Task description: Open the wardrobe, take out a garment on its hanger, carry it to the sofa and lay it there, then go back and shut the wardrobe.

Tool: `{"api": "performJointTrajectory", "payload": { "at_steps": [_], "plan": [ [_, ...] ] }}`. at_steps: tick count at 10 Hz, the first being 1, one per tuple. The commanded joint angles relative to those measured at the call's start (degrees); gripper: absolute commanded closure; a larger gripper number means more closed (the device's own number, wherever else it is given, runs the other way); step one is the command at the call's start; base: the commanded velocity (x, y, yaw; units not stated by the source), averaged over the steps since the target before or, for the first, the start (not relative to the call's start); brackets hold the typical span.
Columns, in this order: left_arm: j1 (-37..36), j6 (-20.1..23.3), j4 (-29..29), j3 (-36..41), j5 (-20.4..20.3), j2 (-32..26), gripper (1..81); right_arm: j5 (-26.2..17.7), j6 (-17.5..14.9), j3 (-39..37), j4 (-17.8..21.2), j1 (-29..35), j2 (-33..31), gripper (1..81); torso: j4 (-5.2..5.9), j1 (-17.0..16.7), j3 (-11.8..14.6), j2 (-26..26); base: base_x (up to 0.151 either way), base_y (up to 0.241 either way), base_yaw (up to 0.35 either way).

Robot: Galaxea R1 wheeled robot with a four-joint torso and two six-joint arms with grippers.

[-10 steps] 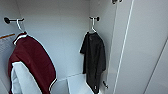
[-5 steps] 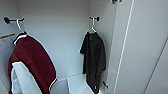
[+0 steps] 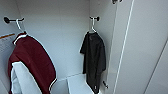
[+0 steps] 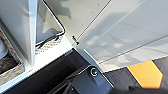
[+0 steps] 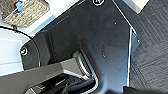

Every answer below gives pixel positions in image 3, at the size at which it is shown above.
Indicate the black garment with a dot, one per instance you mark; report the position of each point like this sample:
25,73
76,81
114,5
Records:
95,56

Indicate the white wardrobe door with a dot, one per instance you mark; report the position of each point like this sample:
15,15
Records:
143,43

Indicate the white wardrobe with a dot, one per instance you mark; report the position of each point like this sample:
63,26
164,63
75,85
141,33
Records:
66,33

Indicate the black wardrobe peg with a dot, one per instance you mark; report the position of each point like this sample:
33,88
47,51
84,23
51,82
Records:
13,20
94,18

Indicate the small black wardrobe hinge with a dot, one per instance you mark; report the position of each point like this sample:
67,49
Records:
105,84
116,1

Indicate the maroon white garment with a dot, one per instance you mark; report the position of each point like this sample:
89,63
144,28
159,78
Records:
33,60

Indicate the small orange strip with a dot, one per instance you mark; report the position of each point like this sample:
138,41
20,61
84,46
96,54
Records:
6,36

